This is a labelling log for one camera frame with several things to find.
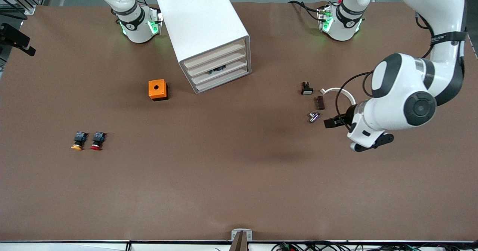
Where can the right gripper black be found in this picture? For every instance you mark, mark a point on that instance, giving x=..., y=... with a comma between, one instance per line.
x=13, y=36

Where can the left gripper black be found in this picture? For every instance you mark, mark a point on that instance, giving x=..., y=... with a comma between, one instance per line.
x=345, y=119

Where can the green push button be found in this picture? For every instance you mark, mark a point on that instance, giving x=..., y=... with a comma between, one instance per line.
x=217, y=70

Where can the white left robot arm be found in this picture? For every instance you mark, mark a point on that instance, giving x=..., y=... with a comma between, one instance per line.
x=396, y=94

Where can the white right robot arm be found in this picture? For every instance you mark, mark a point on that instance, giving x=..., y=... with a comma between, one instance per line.
x=134, y=30

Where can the yellow push button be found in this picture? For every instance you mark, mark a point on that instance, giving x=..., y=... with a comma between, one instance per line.
x=79, y=139

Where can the red push button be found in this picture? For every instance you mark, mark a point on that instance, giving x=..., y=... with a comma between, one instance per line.
x=98, y=139

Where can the silver metal connector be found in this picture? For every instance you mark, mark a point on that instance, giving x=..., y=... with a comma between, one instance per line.
x=314, y=117

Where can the dark brown terminal block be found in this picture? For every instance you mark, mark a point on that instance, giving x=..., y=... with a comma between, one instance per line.
x=320, y=103

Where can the white curved plastic clamp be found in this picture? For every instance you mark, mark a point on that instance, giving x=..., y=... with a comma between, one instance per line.
x=338, y=90

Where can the dark brown upright bar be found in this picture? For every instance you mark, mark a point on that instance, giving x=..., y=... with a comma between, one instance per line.
x=239, y=243

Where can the black switch white face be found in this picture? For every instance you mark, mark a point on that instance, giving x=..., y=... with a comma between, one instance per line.
x=307, y=89

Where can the aluminium frame profile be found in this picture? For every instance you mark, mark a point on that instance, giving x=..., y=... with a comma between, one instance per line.
x=22, y=2

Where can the orange button enclosure box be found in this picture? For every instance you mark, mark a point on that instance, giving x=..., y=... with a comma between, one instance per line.
x=157, y=88

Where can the grey metal table bracket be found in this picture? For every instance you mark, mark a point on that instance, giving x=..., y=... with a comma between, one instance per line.
x=249, y=235

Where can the white table edge rail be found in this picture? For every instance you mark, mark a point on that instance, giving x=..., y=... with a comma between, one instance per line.
x=74, y=245

